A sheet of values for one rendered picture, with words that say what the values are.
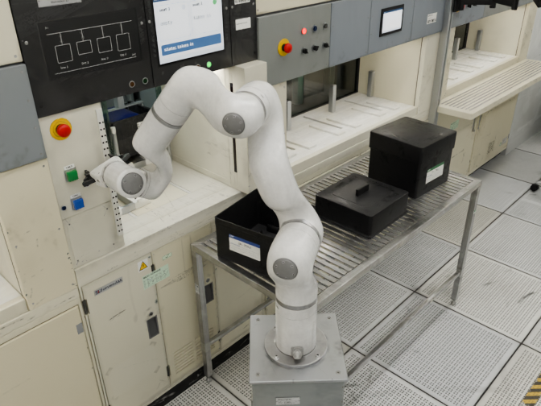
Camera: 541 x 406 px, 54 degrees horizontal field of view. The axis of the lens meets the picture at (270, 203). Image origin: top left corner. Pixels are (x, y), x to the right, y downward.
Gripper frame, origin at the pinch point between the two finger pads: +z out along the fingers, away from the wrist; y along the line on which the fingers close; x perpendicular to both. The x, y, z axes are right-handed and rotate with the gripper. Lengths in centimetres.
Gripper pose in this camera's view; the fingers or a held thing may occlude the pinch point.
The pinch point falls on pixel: (100, 166)
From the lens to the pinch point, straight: 177.7
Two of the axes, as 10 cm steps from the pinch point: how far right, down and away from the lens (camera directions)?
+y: 7.4, -5.8, 3.4
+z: -5.4, -2.0, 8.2
